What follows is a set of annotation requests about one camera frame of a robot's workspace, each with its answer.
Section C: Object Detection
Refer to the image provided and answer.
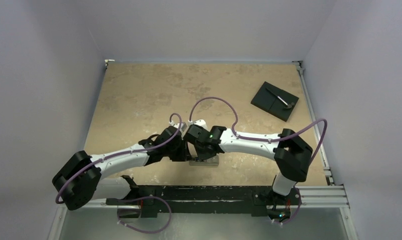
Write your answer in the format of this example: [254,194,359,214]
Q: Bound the white remote control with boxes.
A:
[189,156,219,166]

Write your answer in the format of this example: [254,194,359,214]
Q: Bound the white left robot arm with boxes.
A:
[52,124,186,211]

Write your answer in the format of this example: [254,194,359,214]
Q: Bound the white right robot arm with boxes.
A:
[183,124,313,204]

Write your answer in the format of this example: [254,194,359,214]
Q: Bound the black flat tray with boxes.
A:
[251,81,299,122]

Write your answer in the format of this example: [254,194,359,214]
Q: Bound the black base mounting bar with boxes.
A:
[106,178,302,222]

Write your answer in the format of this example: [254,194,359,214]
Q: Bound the black metal tool on tray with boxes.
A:
[266,87,295,109]

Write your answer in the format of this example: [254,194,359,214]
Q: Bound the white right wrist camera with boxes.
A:
[188,119,208,130]

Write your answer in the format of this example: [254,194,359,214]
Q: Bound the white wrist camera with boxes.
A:
[169,121,188,132]
[188,119,208,130]

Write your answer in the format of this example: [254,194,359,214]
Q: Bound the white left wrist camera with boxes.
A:
[169,121,188,132]

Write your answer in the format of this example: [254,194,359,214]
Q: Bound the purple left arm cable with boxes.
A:
[55,113,183,205]

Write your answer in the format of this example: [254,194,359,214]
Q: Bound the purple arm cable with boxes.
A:
[55,113,183,205]
[189,96,329,165]

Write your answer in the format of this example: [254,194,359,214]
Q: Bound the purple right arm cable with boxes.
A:
[189,96,329,165]

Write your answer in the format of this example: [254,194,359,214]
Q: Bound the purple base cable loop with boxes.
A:
[116,194,173,235]

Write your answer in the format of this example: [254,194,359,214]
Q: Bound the aluminium frame rail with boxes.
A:
[292,61,335,186]

